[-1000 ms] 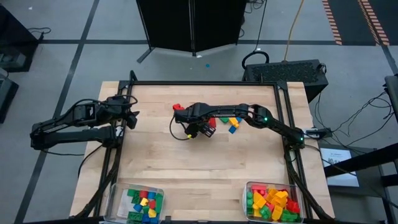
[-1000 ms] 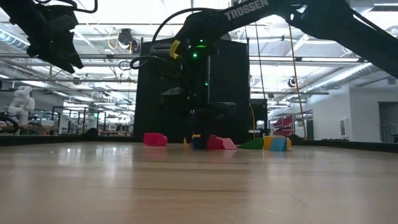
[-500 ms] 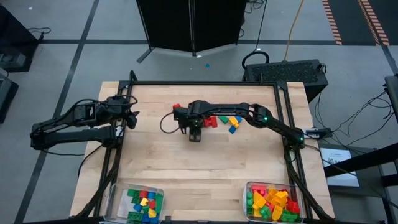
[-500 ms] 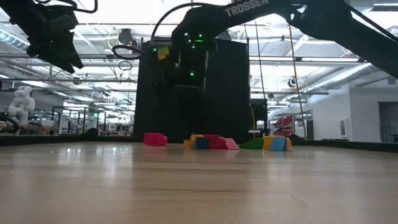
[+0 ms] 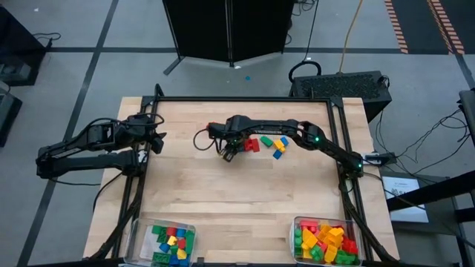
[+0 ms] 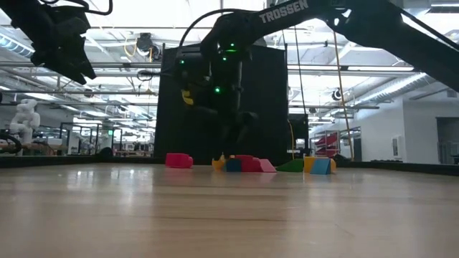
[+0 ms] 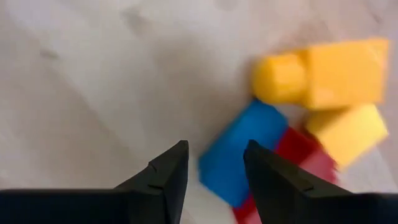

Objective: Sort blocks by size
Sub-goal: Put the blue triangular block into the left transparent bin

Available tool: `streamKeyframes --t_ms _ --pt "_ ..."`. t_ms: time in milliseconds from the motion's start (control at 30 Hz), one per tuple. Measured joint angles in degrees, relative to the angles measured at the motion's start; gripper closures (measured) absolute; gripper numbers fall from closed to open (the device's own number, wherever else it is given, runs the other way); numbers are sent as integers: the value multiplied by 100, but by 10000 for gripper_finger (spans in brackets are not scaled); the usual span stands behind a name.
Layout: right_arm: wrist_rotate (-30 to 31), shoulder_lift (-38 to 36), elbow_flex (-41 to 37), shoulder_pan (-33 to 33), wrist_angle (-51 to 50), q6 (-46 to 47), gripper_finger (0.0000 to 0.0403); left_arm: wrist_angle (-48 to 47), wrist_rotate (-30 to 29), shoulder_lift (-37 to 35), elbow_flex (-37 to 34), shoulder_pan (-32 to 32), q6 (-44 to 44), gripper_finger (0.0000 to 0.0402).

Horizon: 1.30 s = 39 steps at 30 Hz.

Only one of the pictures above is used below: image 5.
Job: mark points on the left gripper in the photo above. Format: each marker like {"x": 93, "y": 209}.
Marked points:
{"x": 140, "y": 131}

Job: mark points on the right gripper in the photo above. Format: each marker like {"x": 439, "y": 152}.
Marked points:
{"x": 230, "y": 130}

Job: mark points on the green small block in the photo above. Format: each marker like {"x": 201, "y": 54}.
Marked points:
{"x": 190, "y": 241}
{"x": 157, "y": 229}

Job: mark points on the blue small block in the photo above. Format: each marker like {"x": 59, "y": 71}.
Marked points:
{"x": 180, "y": 232}
{"x": 173, "y": 259}
{"x": 184, "y": 262}
{"x": 284, "y": 141}
{"x": 277, "y": 154}

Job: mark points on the red small block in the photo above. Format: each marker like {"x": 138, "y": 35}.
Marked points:
{"x": 181, "y": 243}
{"x": 171, "y": 231}

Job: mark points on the yellow small block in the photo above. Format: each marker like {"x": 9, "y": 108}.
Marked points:
{"x": 171, "y": 240}

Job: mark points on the red two-stud large block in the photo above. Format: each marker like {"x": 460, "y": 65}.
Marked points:
{"x": 349, "y": 245}
{"x": 247, "y": 145}
{"x": 308, "y": 224}
{"x": 322, "y": 245}

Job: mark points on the green two-stud large block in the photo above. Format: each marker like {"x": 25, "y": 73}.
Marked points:
{"x": 345, "y": 257}
{"x": 298, "y": 241}
{"x": 316, "y": 253}

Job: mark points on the yellow four-stud small brick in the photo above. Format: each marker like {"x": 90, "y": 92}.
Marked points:
{"x": 181, "y": 254}

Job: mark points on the yellow two-stud large block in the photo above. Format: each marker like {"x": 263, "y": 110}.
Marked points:
{"x": 324, "y": 231}
{"x": 309, "y": 239}
{"x": 330, "y": 254}
{"x": 335, "y": 235}
{"x": 306, "y": 254}

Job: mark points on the dark green small brick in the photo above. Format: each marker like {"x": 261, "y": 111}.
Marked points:
{"x": 161, "y": 257}

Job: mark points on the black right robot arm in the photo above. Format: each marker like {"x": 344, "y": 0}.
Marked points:
{"x": 334, "y": 148}

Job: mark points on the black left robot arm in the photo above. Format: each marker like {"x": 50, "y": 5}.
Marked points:
{"x": 85, "y": 161}

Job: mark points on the yellow one-stud block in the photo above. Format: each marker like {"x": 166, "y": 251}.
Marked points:
{"x": 279, "y": 145}

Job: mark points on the black folding partition screen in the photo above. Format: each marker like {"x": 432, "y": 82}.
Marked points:
{"x": 208, "y": 29}

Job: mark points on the clear plastic bin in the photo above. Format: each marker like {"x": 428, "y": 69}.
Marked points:
{"x": 146, "y": 259}
{"x": 359, "y": 237}

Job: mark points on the black perforated computer case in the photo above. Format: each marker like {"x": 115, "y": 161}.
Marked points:
{"x": 341, "y": 87}

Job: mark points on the black floor box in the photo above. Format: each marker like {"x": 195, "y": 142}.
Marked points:
{"x": 7, "y": 118}

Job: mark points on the black equipment cart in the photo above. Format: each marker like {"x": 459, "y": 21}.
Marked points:
{"x": 18, "y": 44}

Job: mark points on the white printed paper sheet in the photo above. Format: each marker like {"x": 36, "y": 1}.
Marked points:
{"x": 404, "y": 198}

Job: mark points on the black diagonal beam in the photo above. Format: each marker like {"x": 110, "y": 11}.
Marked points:
{"x": 430, "y": 193}

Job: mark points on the grey side table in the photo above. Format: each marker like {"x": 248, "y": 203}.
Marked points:
{"x": 441, "y": 215}

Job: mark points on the silver mounting bracket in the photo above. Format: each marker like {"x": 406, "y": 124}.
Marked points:
{"x": 367, "y": 156}

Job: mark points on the black equipment post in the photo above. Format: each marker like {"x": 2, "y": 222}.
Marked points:
{"x": 468, "y": 111}

